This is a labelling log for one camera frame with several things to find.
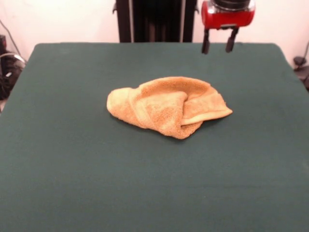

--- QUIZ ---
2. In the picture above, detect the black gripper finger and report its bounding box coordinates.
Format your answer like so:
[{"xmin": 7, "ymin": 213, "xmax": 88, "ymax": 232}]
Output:
[
  {"xmin": 201, "ymin": 28, "xmax": 211, "ymax": 55},
  {"xmin": 225, "ymin": 27, "xmax": 239, "ymax": 53}
]

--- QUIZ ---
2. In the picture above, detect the yellow terry towel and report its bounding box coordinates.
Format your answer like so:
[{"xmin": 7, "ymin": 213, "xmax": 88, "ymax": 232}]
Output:
[{"xmin": 106, "ymin": 76, "xmax": 233, "ymax": 140}]

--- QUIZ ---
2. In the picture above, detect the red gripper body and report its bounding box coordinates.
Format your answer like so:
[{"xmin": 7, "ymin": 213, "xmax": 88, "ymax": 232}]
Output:
[{"xmin": 201, "ymin": 0, "xmax": 256, "ymax": 31}]

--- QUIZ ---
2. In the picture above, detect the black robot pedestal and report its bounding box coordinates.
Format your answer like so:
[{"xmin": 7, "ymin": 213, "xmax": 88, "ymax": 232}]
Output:
[{"xmin": 112, "ymin": 0, "xmax": 202, "ymax": 44}]

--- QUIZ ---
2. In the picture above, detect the dark green table cloth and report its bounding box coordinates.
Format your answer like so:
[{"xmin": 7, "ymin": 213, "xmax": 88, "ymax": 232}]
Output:
[{"xmin": 0, "ymin": 42, "xmax": 309, "ymax": 232}]

